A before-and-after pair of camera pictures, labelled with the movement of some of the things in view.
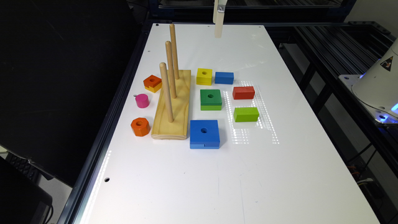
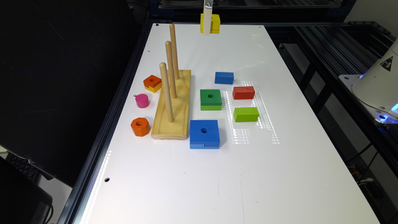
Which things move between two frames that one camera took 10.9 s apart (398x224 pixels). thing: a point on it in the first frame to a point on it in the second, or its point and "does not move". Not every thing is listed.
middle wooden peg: [171, 70] does not move
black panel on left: [60, 61] does not move
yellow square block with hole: [204, 76] to [215, 23]
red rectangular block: [240, 93] does not move
